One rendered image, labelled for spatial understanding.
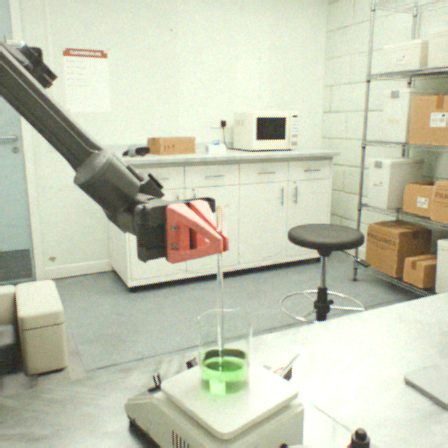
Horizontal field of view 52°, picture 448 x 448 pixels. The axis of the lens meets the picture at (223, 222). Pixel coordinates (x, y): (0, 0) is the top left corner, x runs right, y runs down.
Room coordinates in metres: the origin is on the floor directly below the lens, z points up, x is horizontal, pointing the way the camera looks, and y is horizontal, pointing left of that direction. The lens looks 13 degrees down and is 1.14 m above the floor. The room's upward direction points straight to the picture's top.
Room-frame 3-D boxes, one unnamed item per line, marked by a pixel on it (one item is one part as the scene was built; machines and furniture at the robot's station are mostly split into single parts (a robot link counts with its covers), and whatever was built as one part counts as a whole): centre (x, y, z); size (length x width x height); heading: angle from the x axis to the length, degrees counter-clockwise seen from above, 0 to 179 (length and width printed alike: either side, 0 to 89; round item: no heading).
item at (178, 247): (0.49, 0.02, 1.01); 0.09 x 0.07 x 0.07; 37
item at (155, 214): (0.48, 0.03, 1.01); 0.09 x 0.07 x 0.07; 37
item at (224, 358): (0.47, 0.00, 0.88); 0.07 x 0.06 x 0.08; 136
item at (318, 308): (1.99, -0.46, 0.28); 0.40 x 0.40 x 0.05
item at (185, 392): (0.47, -0.01, 0.83); 0.12 x 0.12 x 0.01; 41
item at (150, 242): (0.54, 0.07, 1.01); 0.10 x 0.07 x 0.07; 127
